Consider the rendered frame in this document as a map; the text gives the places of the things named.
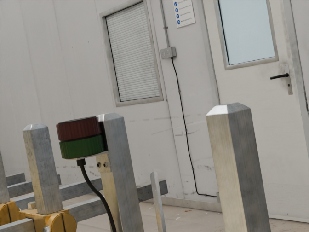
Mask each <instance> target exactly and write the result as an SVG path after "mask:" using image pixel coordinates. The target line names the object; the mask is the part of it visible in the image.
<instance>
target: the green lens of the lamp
mask: <svg viewBox="0 0 309 232"><path fill-rule="evenodd" d="M59 145H60V150H61V155H62V158H64V159H65V158H75V157H82V156H87V155H92V154H96V153H99V152H102V151H104V150H105V148H104V143H103V136H102V134H101V135H99V136H96V137H92V138H88V139H82V140H76V141H70V142H59Z"/></svg>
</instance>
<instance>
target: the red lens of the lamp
mask: <svg viewBox="0 0 309 232"><path fill-rule="evenodd" d="M56 128H57V134H58V140H69V139H76V138H82V137H86V136H91V135H95V134H99V133H101V132H102V131H101V125H100V120H99V117H95V118H92V119H87V120H82V121H77V122H70V123H64V124H56Z"/></svg>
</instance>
